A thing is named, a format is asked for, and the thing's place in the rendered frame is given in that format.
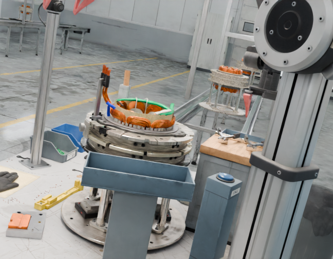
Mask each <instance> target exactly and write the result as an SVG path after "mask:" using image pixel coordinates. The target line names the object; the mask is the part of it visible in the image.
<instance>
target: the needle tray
mask: <svg viewBox="0 0 333 259"><path fill-rule="evenodd" d="M81 186H85V187H92V188H99V189H106V190H113V191H114V192H113V198H112V204H111V208H110V214H109V220H108V226H107V232H106V238H105V244H104V249H103V255H102V259H146V254H147V249H148V246H149V241H150V236H151V230H152V225H153V221H154V216H155V211H156V206H157V200H158V197H161V198H167V199H174V200H181V201H188V202H192V197H193V193H194V188H195V182H194V179H193V176H192V173H191V170H190V168H189V167H185V166H179V165H172V164H166V163H160V162H153V161H147V160H140V159H134V158H127V157H121V156H115V155H108V154H102V153H95V152H88V155H87V158H86V161H85V164H84V167H83V173H82V180H81Z"/></svg>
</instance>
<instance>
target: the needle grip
mask: <svg viewBox="0 0 333 259"><path fill-rule="evenodd" d="M130 73H131V71H130V70H125V74H124V83H123V85H125V86H129V82H130Z"/></svg>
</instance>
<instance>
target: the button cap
mask: <svg viewBox="0 0 333 259"><path fill-rule="evenodd" d="M218 177H219V178H220V179H223V180H227V181H232V180H233V176H232V175H230V174H227V173H219V174H218Z"/></svg>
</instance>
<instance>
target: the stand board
mask: <svg viewBox="0 0 333 259"><path fill-rule="evenodd" d="M218 137H219V136H215V134H214V135H213V136H212V137H210V138H209V139H208V140H207V141H205V142H204V143H203V144H201V146H200V151H199V152H201V153H205V154H208V155H212V156H215V157H219V158H222V159H225V160H229V161H233V162H236V163H240V164H243V165H247V166H249V167H250V166H251V164H250V163H249V160H250V156H251V153H252V152H251V151H247V150H246V148H247V144H245V143H241V142H238V141H234V140H230V139H229V140H228V144H227V145H226V144H222V143H219V142H218ZM262 150H263V149H262V148H260V147H257V148H256V151H262Z"/></svg>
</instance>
